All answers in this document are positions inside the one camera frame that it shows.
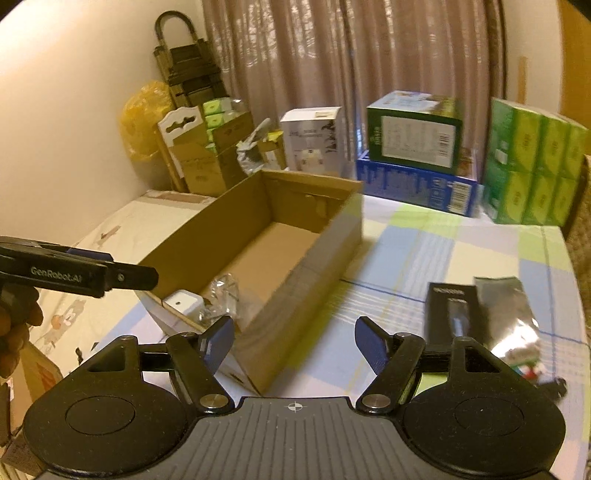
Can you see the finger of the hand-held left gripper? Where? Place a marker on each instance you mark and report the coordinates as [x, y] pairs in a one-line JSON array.
[[138, 277], [90, 254]]

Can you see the person's left hand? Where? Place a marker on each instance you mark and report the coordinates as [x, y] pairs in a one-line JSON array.
[[18, 337]]

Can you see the white humidifier box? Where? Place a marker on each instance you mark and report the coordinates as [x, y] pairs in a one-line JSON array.
[[309, 134]]

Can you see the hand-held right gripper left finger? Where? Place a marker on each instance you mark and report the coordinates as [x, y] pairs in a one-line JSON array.
[[219, 341]]

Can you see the brown cardboard box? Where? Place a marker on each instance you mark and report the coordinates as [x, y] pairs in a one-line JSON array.
[[295, 295]]

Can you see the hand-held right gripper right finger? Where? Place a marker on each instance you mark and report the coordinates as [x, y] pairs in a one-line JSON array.
[[371, 346]]

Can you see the printed bed sheet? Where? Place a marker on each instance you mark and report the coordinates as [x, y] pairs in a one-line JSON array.
[[92, 230]]

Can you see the stack of green tissue packs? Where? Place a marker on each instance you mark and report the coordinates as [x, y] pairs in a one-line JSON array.
[[521, 175]]

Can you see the yellow plastic bag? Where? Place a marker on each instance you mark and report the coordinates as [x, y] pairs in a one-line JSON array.
[[143, 120]]

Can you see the pink curtain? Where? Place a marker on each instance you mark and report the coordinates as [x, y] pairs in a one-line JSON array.
[[300, 55]]

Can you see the blue carton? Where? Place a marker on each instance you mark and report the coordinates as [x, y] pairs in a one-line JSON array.
[[415, 189]]

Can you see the dark green carton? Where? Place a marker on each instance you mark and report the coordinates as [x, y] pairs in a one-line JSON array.
[[406, 138]]

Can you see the crumpled silver bag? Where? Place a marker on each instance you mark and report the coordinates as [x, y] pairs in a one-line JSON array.
[[251, 152]]

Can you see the kraft cardboard carton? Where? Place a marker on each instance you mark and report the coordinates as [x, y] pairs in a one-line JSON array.
[[198, 170]]

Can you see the white plug-in night light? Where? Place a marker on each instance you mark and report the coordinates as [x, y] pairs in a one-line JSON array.
[[182, 302]]

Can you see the red and white packet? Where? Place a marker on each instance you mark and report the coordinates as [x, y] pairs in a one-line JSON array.
[[526, 369]]

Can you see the clear plastic bag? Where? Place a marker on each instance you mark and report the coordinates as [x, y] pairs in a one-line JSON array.
[[221, 288]]

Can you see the gold tea box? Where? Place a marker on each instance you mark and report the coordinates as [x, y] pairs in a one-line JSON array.
[[272, 145]]

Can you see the silver foil bag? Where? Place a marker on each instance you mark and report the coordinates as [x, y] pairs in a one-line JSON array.
[[508, 318]]

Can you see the brown carton with red print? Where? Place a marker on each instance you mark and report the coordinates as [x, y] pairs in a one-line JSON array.
[[37, 374]]

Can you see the checked tablecloth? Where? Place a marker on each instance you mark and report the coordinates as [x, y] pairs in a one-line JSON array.
[[415, 240]]

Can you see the black shaver box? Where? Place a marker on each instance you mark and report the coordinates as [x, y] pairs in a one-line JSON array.
[[445, 318]]

